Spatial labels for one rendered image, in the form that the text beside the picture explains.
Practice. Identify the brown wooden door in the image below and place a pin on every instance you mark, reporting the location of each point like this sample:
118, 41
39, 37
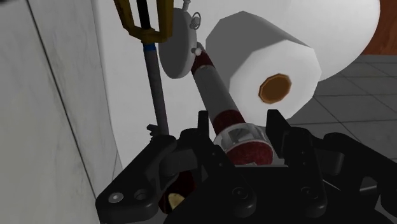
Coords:
383, 34

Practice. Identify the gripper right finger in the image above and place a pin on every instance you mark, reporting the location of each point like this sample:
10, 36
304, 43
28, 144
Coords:
297, 149

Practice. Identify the red and grey stick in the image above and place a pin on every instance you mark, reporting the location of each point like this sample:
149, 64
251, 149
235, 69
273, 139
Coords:
214, 90

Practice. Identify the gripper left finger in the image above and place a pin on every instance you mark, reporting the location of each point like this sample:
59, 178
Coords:
173, 155

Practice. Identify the grey round pocket watch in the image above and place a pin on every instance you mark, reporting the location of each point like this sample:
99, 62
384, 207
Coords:
175, 52

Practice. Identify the dark red and yellow thing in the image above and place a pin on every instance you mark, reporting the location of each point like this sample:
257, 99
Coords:
180, 189

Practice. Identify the white toilet paper roll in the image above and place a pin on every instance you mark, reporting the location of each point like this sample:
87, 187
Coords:
257, 62

